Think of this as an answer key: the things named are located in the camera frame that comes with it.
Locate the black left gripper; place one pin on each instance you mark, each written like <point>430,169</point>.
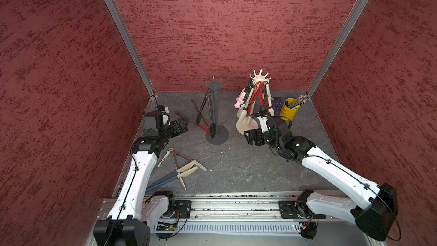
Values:
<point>174,125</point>

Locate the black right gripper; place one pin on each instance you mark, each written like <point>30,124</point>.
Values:
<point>258,134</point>

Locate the long red handled steel tongs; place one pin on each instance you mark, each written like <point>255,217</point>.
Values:
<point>200,120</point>

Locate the red looped long steel tongs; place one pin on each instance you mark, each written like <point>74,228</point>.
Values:
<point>262,99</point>

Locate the scalloped steel serving tongs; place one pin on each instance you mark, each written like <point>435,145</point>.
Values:
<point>242,113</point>

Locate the dark grey utensil rack stand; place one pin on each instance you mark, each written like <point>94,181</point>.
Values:
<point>218,133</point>

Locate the cream blue handled tongs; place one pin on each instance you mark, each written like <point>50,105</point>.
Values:
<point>179,174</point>

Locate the pink handled tweezers tongs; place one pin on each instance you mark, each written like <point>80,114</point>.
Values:
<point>241,97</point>

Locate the small red silicone tongs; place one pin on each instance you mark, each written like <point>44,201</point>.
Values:
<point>257,91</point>

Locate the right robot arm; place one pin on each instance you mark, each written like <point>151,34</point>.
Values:
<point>372,207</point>

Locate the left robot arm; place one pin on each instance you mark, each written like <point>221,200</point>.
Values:
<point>136,177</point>

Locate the cream utensil rack stand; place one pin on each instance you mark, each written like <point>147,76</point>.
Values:
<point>249,123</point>

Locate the yellow metal pencil bucket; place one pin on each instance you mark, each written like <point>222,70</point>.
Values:
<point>289,113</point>

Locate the purple book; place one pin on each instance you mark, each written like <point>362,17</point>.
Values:
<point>276,103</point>

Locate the bundle of pencils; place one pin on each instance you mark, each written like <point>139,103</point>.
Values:
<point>299,101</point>

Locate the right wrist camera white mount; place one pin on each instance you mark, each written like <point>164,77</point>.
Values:
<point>263,123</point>

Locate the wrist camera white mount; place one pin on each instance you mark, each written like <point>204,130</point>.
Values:
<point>263,123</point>
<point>164,112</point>

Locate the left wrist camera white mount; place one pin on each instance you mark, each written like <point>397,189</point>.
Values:
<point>164,112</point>

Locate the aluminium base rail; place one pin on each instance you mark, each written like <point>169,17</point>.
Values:
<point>287,214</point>

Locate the aluminium corner post left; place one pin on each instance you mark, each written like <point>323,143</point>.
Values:
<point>122,28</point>

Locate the aluminium corner post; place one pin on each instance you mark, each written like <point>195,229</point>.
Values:
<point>345,30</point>
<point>122,28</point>

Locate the aluminium corner post right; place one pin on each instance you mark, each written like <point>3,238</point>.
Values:
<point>345,30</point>

